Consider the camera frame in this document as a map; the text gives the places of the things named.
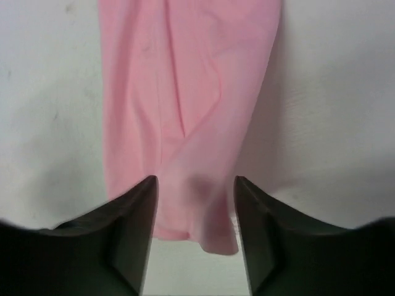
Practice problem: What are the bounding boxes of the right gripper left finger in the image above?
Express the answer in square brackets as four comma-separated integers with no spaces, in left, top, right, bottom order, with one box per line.
[1,176,157,295]

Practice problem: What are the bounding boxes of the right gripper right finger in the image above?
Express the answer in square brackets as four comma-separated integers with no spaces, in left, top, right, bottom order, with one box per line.
[234,176,394,295]

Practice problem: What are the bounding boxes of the pink t shirt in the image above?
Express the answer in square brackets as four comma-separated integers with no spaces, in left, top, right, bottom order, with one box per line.
[98,1,281,255]

